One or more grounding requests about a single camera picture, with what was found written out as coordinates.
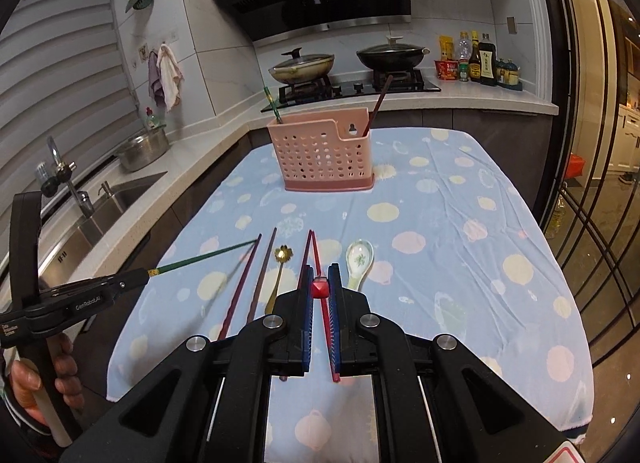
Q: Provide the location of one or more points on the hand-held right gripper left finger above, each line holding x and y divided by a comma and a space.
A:
307, 328

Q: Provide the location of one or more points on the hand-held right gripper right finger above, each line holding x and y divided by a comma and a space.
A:
334, 333

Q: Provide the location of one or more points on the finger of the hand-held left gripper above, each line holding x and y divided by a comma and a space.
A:
134, 281

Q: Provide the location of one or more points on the brown chopstick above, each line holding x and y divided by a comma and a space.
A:
262, 275

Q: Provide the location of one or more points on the green chopstick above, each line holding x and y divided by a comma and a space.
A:
200, 258
272, 103

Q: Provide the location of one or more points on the gold flower spoon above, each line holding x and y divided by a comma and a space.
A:
284, 254

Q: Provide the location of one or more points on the maroon chopstick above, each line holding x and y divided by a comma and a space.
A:
245, 278

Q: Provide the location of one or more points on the white ceramic spoon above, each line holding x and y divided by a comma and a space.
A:
361, 254

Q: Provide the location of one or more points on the pink perforated utensil holder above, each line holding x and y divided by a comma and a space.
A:
320, 158

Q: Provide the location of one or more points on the person's left hand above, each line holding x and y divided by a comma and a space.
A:
20, 383

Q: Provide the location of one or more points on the stainless steel sink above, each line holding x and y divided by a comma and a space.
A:
100, 215

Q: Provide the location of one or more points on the stainless steel pot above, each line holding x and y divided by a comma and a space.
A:
142, 150

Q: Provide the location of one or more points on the chrome faucet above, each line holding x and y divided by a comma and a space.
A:
62, 170

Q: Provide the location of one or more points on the blue dotted tablecloth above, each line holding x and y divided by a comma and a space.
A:
440, 253

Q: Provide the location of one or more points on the white kitchen counter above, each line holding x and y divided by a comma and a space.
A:
210, 143

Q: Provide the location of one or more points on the green dish soap bottle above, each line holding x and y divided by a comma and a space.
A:
152, 119

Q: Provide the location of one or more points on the purple hanging cloth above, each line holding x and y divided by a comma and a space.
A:
154, 78

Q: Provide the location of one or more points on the white pink hanging cloth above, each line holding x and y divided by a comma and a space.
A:
170, 75

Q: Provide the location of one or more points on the white window blind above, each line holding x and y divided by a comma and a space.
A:
60, 68

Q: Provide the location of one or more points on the dark red chopstick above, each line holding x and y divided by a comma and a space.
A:
377, 105

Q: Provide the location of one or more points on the black gas stove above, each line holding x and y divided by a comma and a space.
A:
345, 90

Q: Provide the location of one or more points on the beige pan with glass lid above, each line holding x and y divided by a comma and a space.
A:
300, 68

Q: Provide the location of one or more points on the black wok with lid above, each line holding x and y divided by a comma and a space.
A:
392, 55

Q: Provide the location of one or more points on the red instant noodle cup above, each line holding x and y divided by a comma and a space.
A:
446, 70

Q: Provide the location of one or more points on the small green-capped jar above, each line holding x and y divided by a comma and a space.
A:
464, 73

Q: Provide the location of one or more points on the yellow food packet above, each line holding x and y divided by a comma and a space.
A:
446, 47

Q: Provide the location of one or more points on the dark sauce bottle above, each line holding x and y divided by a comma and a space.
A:
487, 63

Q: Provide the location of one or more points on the blue seasoning jars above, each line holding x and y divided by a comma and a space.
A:
509, 74

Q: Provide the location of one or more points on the clear plastic bottle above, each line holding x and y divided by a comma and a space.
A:
464, 48

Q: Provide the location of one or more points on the glass sliding door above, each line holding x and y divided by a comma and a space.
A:
595, 143

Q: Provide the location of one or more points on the grey wall outlet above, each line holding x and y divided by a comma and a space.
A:
510, 25

